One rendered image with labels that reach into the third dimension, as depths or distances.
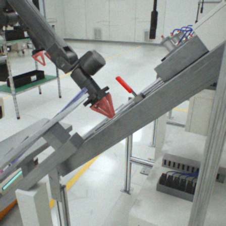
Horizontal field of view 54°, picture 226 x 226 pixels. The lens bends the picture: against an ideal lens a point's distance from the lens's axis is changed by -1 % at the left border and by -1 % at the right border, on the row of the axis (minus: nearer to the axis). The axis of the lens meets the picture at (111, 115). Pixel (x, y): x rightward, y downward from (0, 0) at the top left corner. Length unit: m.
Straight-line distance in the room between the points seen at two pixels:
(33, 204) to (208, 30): 0.61
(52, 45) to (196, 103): 1.58
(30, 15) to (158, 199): 0.79
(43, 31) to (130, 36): 9.33
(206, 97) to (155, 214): 1.41
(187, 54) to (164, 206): 0.55
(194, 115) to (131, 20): 8.19
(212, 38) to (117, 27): 9.79
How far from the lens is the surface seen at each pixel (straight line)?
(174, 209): 0.89
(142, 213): 0.86
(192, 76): 0.55
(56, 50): 0.78
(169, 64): 0.60
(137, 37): 9.97
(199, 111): 2.14
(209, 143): 0.56
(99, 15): 10.69
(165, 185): 0.92
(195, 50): 0.58
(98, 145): 0.73
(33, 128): 1.47
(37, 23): 0.81
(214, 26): 0.55
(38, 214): 0.70
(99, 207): 1.72
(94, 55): 0.74
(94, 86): 0.76
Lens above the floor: 1.26
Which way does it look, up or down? 25 degrees down
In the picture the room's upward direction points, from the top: straight up
